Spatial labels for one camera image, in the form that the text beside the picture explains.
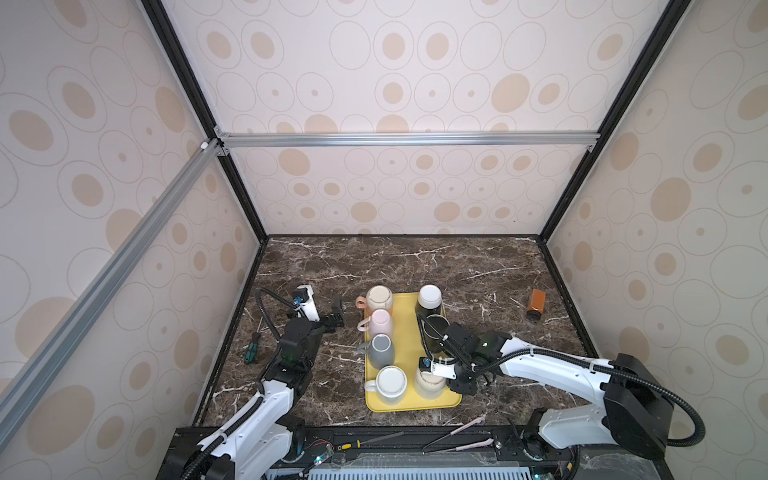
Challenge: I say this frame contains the white speckled mug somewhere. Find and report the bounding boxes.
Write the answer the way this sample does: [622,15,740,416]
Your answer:
[414,368,447,400]

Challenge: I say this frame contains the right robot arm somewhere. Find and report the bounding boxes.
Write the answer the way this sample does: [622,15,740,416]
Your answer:
[416,313,706,461]

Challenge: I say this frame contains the yellow handled screwdriver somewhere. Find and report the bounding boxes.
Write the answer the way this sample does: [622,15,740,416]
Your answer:
[336,431,405,451]

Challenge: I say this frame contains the green handled screwdriver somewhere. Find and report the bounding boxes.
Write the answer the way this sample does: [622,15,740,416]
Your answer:
[243,320,263,365]

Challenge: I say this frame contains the grey mug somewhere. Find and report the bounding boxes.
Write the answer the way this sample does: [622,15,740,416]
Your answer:
[357,333,395,370]

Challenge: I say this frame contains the horizontal aluminium rail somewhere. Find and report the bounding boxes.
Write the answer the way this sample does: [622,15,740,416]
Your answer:
[221,130,600,148]

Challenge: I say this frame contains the black upright mug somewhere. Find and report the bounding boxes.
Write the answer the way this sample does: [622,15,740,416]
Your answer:
[423,315,449,355]

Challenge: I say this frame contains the yellow plastic tray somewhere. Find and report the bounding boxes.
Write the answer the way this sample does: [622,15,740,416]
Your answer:
[365,292,462,413]

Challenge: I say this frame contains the pink handled tweezers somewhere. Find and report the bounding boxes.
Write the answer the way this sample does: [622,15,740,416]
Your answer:
[422,415,486,453]
[429,438,494,454]

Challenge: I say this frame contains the orange small bottle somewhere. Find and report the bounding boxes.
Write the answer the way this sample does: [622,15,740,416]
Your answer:
[525,289,546,321]

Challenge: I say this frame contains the pink handled tweezers upper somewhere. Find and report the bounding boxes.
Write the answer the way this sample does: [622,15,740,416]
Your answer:
[422,415,486,453]

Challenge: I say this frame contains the black base frame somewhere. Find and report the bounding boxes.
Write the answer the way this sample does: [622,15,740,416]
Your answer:
[168,423,672,479]

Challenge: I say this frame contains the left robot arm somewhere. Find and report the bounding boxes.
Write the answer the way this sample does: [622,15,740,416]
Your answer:
[157,285,345,479]

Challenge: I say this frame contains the black mug white base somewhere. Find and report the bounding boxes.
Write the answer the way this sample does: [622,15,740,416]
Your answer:
[415,284,443,318]

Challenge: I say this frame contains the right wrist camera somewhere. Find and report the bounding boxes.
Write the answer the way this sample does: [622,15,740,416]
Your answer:
[418,357,456,379]

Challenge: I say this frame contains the pink handled tweezers lower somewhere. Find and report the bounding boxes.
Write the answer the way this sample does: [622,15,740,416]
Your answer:
[429,438,494,454]

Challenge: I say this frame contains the pink mug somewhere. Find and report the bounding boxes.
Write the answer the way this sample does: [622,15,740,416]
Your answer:
[357,309,394,338]

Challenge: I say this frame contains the white mug red inside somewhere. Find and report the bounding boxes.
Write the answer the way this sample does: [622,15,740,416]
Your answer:
[364,365,408,405]

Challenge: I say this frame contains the cream and peach mug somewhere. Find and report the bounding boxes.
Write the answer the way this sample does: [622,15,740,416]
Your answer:
[355,285,394,313]

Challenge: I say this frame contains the left slanted aluminium rail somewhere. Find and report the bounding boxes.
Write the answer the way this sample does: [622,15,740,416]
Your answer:
[1,138,222,448]

